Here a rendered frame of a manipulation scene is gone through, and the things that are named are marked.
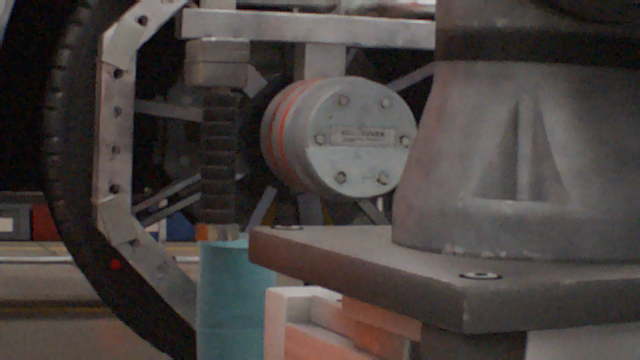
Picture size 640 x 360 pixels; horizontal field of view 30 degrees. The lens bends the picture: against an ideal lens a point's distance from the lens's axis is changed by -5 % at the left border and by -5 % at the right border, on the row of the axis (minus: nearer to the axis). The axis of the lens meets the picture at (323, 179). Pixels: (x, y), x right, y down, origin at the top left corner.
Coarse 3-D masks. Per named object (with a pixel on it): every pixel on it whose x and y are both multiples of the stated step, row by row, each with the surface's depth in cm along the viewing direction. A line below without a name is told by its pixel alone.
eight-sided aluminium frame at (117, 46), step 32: (160, 0) 143; (128, 32) 141; (128, 64) 142; (96, 96) 146; (128, 96) 142; (96, 128) 145; (128, 128) 142; (96, 160) 145; (128, 160) 143; (96, 192) 146; (128, 192) 143; (96, 224) 143; (128, 224) 143; (128, 256) 143; (160, 256) 144; (160, 288) 145; (192, 288) 146; (192, 320) 146
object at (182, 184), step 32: (192, 0) 154; (288, 64) 158; (416, 64) 180; (256, 96) 157; (416, 96) 184; (256, 128) 162; (256, 160) 162; (160, 192) 155; (192, 192) 156; (288, 192) 159; (256, 224) 158; (320, 224) 161; (384, 224) 163
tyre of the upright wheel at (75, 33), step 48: (96, 0) 149; (96, 48) 149; (48, 96) 149; (48, 144) 149; (48, 192) 154; (96, 240) 150; (96, 288) 154; (144, 288) 152; (144, 336) 153; (192, 336) 154
